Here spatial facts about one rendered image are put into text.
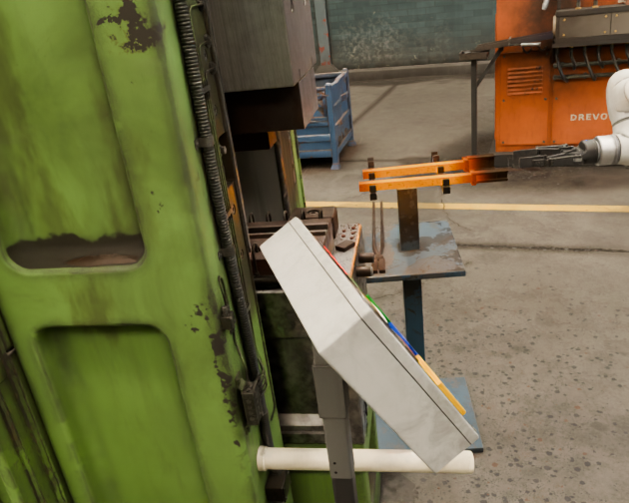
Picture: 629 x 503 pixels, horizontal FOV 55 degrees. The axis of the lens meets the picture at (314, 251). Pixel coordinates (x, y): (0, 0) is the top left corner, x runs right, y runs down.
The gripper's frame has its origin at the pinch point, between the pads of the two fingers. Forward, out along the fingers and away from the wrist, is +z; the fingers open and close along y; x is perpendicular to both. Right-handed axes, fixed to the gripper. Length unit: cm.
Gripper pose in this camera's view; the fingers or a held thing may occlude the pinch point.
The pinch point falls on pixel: (525, 158)
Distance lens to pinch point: 199.4
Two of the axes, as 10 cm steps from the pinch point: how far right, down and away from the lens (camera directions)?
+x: -1.1, -9.0, -4.1
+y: 0.4, -4.2, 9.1
